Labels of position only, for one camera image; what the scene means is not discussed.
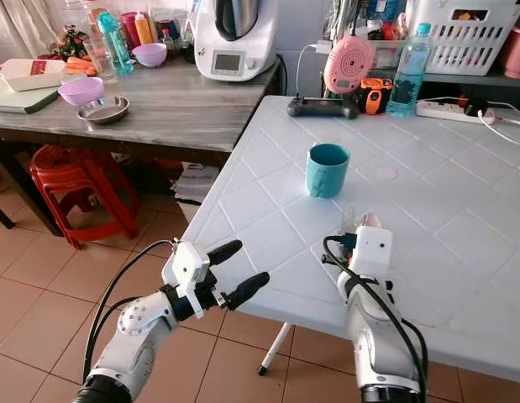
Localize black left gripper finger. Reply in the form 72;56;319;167
222;272;271;311
207;240;244;266

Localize clear drinking glass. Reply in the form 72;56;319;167
340;207;385;238

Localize teal cup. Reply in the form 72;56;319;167
306;143;351;199

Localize grey wooden table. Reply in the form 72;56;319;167
0;59;282;229

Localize red plastic stool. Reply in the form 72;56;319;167
29;144;139;251

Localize black handheld controller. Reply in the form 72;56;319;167
286;95;360;120

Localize stainless steel bowl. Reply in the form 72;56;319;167
77;96;131;126

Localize white plastic folding table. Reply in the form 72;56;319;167
163;95;520;377

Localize white kitchen cooking machine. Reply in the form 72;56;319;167
192;0;280;83

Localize small purple plastic bowl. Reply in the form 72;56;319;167
132;44;168;69

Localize large purple plastic bowl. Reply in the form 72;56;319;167
58;77;105;107

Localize orange and black tool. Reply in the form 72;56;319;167
359;77;394;116

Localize clear glass tumbler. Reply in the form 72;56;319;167
83;40;118;83

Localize pink round speaker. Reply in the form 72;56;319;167
323;35;376;94

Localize teal drink bottle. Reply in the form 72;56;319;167
96;12;135;76

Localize orange carrots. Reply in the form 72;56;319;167
65;56;97;77

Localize orange sauce bottle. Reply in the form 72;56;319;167
134;12;155;46

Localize red canister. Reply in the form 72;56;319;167
120;12;141;50

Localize green cutting board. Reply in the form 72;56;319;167
0;77;60;115

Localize blue plastic water bottle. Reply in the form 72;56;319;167
387;23;433;118

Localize small flower plant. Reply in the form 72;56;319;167
55;25;89;60

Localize white grater tray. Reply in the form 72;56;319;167
0;59;68;92

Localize white power strip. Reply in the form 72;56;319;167
416;99;497;126

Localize white laundry basket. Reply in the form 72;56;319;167
407;0;509;76

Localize pink plastic container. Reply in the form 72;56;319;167
499;25;520;81

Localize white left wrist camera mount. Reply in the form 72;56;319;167
170;241;215;318

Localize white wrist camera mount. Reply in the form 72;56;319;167
170;241;215;318
349;225;394;283

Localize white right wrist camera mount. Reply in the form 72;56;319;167
349;225;394;283

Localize white charger with cable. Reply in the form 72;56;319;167
297;39;334;95

